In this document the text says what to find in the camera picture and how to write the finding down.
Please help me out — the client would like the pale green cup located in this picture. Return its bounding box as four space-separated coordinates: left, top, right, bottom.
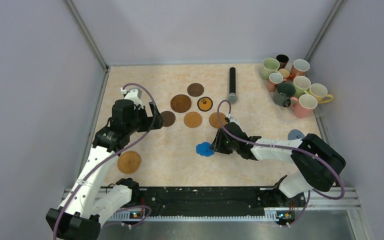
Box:
292 75 312 98

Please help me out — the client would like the small yellow cup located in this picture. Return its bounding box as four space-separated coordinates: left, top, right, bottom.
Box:
278 68 291 80

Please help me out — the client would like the black cup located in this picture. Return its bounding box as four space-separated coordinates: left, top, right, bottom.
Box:
275 54 289 69

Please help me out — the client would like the light green mug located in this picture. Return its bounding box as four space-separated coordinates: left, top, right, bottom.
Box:
259 57 280 80

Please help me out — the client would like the black microphone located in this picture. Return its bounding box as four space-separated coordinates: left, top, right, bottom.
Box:
227 67 238 104

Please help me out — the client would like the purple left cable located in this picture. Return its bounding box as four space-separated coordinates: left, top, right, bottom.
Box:
52 82 158 240

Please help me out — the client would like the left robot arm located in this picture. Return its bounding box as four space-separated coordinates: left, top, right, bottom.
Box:
45 97 163 240

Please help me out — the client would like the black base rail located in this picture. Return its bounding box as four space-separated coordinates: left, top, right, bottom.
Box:
109 186 307 220

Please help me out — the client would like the dark brown wooden coaster bottom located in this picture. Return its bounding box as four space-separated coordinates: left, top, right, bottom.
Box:
161 110 176 127

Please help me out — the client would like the dark green mug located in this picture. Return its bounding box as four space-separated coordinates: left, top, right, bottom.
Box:
272 82 296 108

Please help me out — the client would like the small pink cup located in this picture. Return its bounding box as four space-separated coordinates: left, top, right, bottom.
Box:
267 72 284 92

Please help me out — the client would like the orange face coaster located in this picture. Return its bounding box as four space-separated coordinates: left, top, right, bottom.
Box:
197 96 214 112

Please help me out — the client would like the woven rattan coaster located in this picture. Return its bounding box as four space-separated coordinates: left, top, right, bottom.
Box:
117 151 142 174

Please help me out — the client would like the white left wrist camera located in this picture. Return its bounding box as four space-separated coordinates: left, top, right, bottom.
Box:
120 88 143 106

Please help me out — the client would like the yellow mug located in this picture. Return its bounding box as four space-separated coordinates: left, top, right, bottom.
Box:
308 83 334 104

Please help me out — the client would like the brown ringed wooden coaster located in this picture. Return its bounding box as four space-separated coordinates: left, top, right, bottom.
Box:
170 94 192 113

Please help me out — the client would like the blue flower coaster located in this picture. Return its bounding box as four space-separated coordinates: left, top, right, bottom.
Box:
195 142 215 157

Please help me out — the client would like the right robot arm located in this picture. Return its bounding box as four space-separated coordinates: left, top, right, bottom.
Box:
210 122 346 206

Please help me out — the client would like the grey blue coaster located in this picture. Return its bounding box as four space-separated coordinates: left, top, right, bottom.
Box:
287 129 305 140

